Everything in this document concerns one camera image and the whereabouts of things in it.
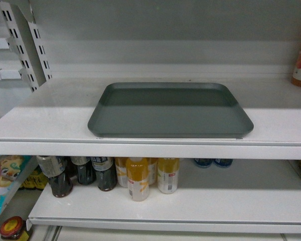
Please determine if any dark tea bottle left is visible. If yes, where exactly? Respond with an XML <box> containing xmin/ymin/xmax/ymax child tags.
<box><xmin>36</xmin><ymin>155</ymin><xmax>73</xmax><ymax>198</ymax></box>

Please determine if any yellow juice bottle back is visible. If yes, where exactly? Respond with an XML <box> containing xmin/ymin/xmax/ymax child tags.
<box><xmin>115</xmin><ymin>157</ymin><xmax>128</xmax><ymax>188</ymax></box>

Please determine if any grey-green rectangular tray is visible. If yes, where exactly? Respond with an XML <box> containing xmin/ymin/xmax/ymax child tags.
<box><xmin>88</xmin><ymin>82</ymin><xmax>254</xmax><ymax>139</ymax></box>

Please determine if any blue cap bottle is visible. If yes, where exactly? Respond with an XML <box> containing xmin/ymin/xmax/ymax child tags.
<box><xmin>213</xmin><ymin>159</ymin><xmax>233</xmax><ymax>168</ymax></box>
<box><xmin>194</xmin><ymin>158</ymin><xmax>213</xmax><ymax>168</ymax></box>

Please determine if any yellow juice bottle front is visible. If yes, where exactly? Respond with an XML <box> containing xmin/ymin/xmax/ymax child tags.
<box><xmin>126</xmin><ymin>157</ymin><xmax>149</xmax><ymax>201</ymax></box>

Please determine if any white store shelf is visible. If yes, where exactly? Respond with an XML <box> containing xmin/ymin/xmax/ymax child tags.
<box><xmin>0</xmin><ymin>77</ymin><xmax>301</xmax><ymax>160</ymax></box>
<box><xmin>29</xmin><ymin>159</ymin><xmax>301</xmax><ymax>233</ymax></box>

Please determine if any dark tea bottle middle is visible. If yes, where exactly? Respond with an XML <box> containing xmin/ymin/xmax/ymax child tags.
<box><xmin>71</xmin><ymin>156</ymin><xmax>96</xmax><ymax>185</ymax></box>

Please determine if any white upper store shelf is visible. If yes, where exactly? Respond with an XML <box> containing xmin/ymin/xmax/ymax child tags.
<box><xmin>0</xmin><ymin>77</ymin><xmax>301</xmax><ymax>160</ymax></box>

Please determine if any white lower store shelf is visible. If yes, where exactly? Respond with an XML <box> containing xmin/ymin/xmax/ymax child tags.
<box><xmin>29</xmin><ymin>159</ymin><xmax>301</xmax><ymax>233</ymax></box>

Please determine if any colourful cartoon snack box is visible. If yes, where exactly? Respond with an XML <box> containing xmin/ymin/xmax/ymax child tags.
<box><xmin>0</xmin><ymin>155</ymin><xmax>35</xmax><ymax>215</ymax></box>

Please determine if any dark tea bottle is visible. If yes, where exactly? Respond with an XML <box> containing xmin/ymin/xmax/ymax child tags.
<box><xmin>71</xmin><ymin>156</ymin><xmax>96</xmax><ymax>185</ymax></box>
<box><xmin>36</xmin><ymin>155</ymin><xmax>73</xmax><ymax>198</ymax></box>
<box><xmin>91</xmin><ymin>157</ymin><xmax>117</xmax><ymax>191</ymax></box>

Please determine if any blue cap bottle right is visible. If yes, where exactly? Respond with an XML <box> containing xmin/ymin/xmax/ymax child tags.
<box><xmin>213</xmin><ymin>159</ymin><xmax>233</xmax><ymax>168</ymax></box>

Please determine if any dark tea bottle right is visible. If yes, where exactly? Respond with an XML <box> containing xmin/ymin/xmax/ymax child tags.
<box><xmin>91</xmin><ymin>157</ymin><xmax>117</xmax><ymax>191</ymax></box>

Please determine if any red lid jar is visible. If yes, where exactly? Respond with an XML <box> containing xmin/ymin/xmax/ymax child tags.
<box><xmin>0</xmin><ymin>216</ymin><xmax>24</xmax><ymax>240</ymax></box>

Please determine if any yellow juice bottle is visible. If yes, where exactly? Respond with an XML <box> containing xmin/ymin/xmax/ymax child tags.
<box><xmin>126</xmin><ymin>157</ymin><xmax>149</xmax><ymax>201</ymax></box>
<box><xmin>115</xmin><ymin>157</ymin><xmax>128</xmax><ymax>188</ymax></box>
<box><xmin>157</xmin><ymin>158</ymin><xmax>180</xmax><ymax>194</ymax></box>

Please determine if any yellow juice bottle right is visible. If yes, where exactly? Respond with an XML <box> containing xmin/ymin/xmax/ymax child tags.
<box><xmin>157</xmin><ymin>158</ymin><xmax>180</xmax><ymax>194</ymax></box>

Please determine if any blue cap bottle left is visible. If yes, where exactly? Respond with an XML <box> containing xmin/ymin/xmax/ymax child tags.
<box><xmin>194</xmin><ymin>158</ymin><xmax>213</xmax><ymax>168</ymax></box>

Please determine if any perforated white shelf upright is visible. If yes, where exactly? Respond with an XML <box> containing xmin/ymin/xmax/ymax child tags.
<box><xmin>0</xmin><ymin>1</ymin><xmax>52</xmax><ymax>92</ymax></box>

